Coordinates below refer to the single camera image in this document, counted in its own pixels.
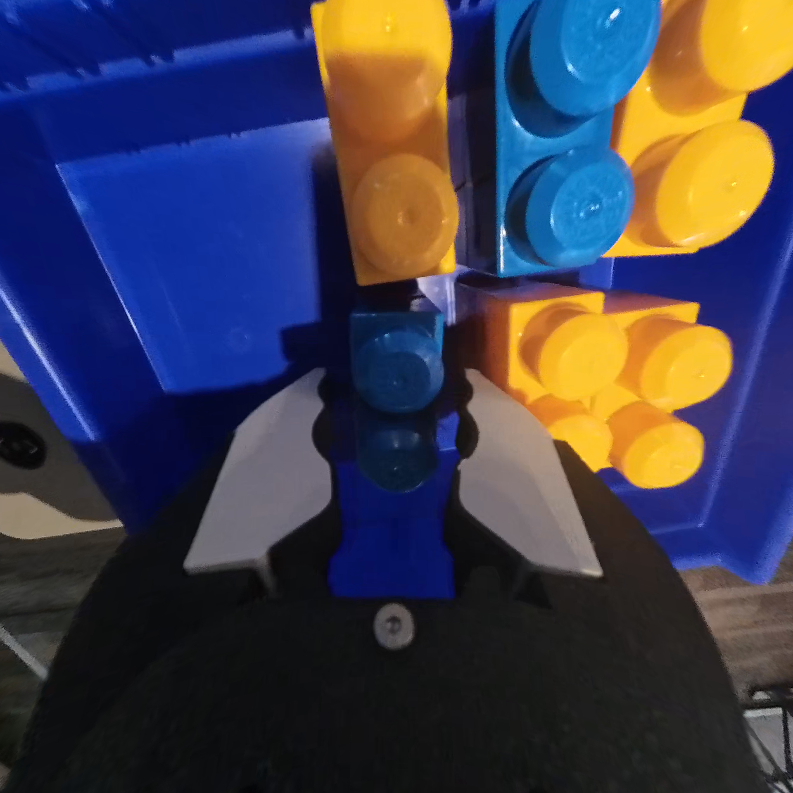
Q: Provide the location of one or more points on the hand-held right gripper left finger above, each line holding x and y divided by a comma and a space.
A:
260, 495

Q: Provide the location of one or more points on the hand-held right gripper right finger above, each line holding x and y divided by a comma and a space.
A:
526, 495

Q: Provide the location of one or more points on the blue two-stud mega block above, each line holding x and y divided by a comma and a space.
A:
396, 372
557, 136

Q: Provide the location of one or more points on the blue plastic bin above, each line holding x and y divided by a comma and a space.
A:
186, 248

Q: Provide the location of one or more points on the black table grommet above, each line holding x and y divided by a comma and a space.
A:
22, 444

